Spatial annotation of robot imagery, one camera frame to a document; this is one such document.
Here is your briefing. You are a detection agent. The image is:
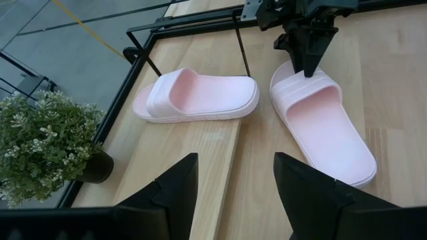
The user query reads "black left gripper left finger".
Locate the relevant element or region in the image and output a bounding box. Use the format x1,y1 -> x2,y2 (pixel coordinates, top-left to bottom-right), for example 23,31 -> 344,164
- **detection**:
115,152 -> 200,240

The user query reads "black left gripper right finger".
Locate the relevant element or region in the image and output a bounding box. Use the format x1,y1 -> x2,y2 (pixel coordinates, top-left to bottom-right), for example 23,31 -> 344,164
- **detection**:
273,152 -> 401,240

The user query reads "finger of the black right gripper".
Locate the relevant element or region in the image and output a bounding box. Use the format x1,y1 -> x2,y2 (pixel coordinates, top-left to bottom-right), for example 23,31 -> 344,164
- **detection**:
274,32 -> 304,73
292,27 -> 340,79

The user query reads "pink rubber slide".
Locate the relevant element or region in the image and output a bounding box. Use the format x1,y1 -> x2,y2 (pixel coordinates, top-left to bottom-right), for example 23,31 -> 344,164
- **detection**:
132,66 -> 260,125
269,59 -> 378,189

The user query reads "potted green plant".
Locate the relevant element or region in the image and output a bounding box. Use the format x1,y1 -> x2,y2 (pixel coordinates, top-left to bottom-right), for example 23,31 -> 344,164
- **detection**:
0,89 -> 115,209

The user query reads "silver metal bracket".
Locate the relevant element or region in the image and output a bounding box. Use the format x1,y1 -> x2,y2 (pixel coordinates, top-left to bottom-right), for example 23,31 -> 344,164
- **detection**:
240,0 -> 264,21

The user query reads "black frame wooden shoe shelf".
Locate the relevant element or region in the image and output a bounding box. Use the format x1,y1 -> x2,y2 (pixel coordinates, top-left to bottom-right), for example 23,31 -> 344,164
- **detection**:
112,13 -> 252,240

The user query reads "black table rig frame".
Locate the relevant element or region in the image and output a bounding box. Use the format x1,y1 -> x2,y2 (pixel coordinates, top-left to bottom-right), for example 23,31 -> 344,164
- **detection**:
56,0 -> 427,209

